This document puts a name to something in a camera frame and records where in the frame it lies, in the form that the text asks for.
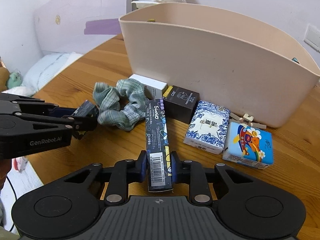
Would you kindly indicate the black small box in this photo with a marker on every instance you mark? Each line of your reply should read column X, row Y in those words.
column 180, row 103

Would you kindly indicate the dark blue long cartoon box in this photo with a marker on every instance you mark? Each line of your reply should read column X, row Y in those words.
column 157, row 147

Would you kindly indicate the white bed pillow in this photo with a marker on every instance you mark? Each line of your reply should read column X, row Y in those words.
column 42, row 72

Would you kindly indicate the green plush toy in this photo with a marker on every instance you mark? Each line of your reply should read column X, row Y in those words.
column 15, row 79

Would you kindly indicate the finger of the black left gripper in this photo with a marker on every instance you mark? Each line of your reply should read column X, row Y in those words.
column 18, row 105
column 50, row 123

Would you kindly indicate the blue white porcelain tissue pack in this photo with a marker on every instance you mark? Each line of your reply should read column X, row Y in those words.
column 208, row 128

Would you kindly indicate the lilac headboard panel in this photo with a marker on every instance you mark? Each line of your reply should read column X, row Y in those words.
column 78, row 25

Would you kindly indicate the green plaid scrunchie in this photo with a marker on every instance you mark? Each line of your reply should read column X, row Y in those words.
column 122, row 105

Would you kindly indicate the beige plastic storage bin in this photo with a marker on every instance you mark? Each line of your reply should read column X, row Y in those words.
column 230, row 59

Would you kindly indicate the blue cartoon tissue pack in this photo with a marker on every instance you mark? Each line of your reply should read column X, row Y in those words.
column 248, row 146

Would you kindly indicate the small dark blue packet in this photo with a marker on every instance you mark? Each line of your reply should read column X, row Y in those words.
column 86, row 109

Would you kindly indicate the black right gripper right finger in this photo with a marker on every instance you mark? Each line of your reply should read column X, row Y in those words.
column 193, row 174

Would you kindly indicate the white wall switch socket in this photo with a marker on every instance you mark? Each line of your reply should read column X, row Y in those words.
column 312, row 37

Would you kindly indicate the white small box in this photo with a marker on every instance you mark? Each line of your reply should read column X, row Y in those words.
column 154, row 89

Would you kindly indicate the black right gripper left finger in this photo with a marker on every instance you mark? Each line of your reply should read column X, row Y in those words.
column 121, row 175

